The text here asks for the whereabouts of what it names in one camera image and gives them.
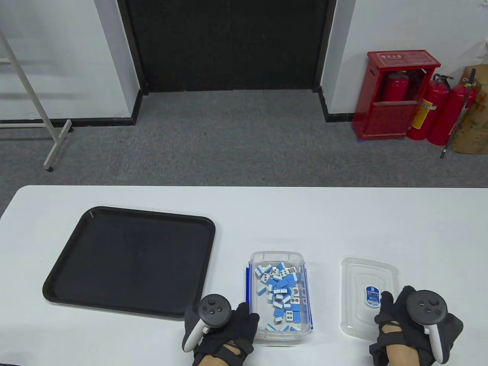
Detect dark grey controller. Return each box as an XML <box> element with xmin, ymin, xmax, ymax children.
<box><xmin>182</xmin><ymin>294</ymin><xmax>232</xmax><ymax>353</ymax></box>
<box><xmin>405</xmin><ymin>291</ymin><xmax>464</xmax><ymax>364</ymax></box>

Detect red extinguisher with yellow label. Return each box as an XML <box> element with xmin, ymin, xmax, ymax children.
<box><xmin>406</xmin><ymin>74</ymin><xmax>452</xmax><ymax>141</ymax></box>

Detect black plastic tray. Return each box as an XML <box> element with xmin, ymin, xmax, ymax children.
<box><xmin>42</xmin><ymin>206</ymin><xmax>216</xmax><ymax>321</ymax></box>

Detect red fire extinguisher cabinet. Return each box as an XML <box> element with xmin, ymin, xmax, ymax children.
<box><xmin>352</xmin><ymin>50</ymin><xmax>441</xmax><ymax>141</ymax></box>

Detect person's right forearm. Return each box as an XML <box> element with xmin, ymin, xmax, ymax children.
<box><xmin>385</xmin><ymin>343</ymin><xmax>424</xmax><ymax>366</ymax></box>

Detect clear container with blue clips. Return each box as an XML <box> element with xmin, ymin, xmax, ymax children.
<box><xmin>245</xmin><ymin>251</ymin><xmax>315</xmax><ymax>345</ymax></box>

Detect red extinguisher inside cabinet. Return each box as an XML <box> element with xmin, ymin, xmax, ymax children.
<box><xmin>383</xmin><ymin>71</ymin><xmax>410</xmax><ymax>103</ymax></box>

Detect person's right hand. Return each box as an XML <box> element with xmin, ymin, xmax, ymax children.
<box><xmin>369</xmin><ymin>285</ymin><xmax>464</xmax><ymax>366</ymax></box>

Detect pile of blue mahjong tiles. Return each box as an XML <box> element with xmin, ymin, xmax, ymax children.
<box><xmin>255</xmin><ymin>262</ymin><xmax>307</xmax><ymax>332</ymax></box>

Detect person's left forearm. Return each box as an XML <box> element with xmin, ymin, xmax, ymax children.
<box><xmin>198</xmin><ymin>353</ymin><xmax>237</xmax><ymax>366</ymax></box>

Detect person's left hand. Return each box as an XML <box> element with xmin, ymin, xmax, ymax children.
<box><xmin>193</xmin><ymin>302</ymin><xmax>260</xmax><ymax>366</ymax></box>

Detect brown cardboard box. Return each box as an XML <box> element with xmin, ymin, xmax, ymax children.
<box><xmin>450</xmin><ymin>65</ymin><xmax>488</xmax><ymax>155</ymax></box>

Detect clear lid with blue label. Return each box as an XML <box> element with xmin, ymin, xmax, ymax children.
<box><xmin>339</xmin><ymin>257</ymin><xmax>400</xmax><ymax>340</ymax></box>

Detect white metal stand frame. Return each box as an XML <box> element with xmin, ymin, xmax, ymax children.
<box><xmin>0</xmin><ymin>27</ymin><xmax>73</xmax><ymax>172</ymax></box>

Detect plain red fire extinguisher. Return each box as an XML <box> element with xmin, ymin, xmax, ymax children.
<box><xmin>426</xmin><ymin>82</ymin><xmax>477</xmax><ymax>146</ymax></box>

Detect black double door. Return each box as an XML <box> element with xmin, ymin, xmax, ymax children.
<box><xmin>116</xmin><ymin>0</ymin><xmax>338</xmax><ymax>94</ymax></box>

